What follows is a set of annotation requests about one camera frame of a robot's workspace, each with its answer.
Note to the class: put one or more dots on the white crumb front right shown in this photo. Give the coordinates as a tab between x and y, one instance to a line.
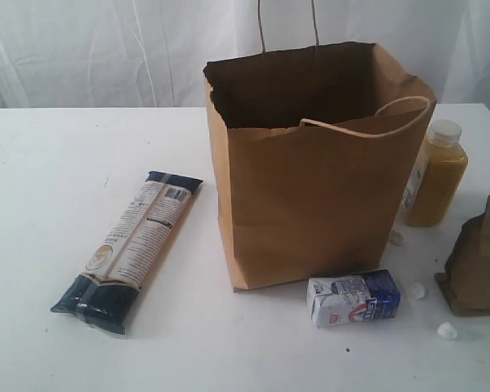
447	331

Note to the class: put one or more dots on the yellow juice bottle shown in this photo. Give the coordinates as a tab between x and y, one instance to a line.
435	176

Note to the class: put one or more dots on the white crumb behind bag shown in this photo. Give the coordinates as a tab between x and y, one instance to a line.
397	238

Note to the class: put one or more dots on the white backdrop curtain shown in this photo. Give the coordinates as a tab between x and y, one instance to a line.
152	53

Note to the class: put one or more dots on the brown paper shopping bag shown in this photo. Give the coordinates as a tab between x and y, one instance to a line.
311	149

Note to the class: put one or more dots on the brown kraft paper pouch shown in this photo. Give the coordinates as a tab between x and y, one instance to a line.
465	281

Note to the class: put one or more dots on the blue white milk carton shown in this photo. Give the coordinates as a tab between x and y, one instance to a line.
353	298

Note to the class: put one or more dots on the blue spaghetti pasta packet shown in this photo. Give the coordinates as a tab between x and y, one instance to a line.
104	293

